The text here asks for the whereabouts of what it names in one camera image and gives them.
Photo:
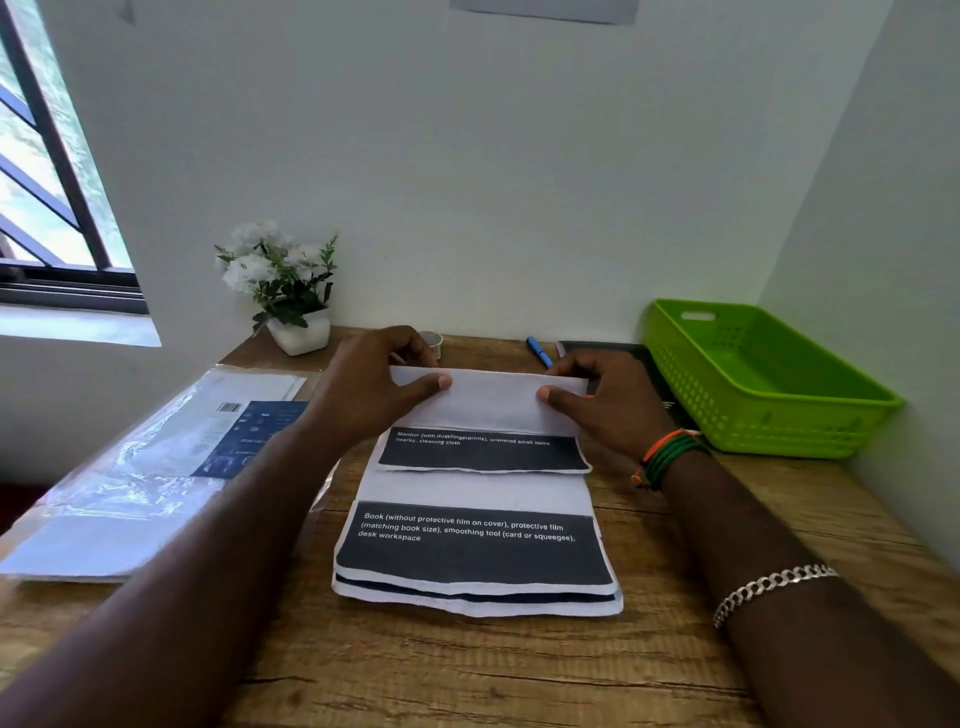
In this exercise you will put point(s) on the person's right hand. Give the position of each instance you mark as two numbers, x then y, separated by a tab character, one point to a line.
615	405

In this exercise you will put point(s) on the person's left hand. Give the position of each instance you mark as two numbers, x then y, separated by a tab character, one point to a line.
364	390

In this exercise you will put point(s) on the printed sheet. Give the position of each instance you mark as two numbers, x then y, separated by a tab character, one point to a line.
487	409

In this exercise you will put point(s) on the green plastic basket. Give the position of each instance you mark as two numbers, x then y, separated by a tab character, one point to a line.
761	382

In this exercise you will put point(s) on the stack of printed papers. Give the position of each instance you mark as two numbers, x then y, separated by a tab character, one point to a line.
472	555

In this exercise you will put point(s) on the clear plastic envelope wrapper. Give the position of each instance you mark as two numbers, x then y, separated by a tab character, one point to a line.
142	465

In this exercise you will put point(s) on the person's left forearm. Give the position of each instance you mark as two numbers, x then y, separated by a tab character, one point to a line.
172	592

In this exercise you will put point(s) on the person's right forearm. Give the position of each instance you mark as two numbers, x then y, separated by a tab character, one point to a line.
795	622

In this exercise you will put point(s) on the black notebook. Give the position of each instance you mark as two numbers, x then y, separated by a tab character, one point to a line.
611	349

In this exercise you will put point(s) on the orange and green thread wristbands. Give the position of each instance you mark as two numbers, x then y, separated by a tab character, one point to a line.
671	454

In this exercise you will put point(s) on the small tape roll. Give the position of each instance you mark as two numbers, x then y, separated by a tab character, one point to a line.
433	343

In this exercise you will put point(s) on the blue pen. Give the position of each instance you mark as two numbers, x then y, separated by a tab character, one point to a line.
538	351

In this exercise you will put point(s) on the white flower plant in pot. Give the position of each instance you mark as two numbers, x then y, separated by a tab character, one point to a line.
281	281

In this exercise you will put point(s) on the window with metal bars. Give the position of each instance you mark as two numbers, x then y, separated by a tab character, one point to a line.
52	187

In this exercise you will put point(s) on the paper notice on wall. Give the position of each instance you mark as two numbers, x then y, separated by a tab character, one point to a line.
544	9

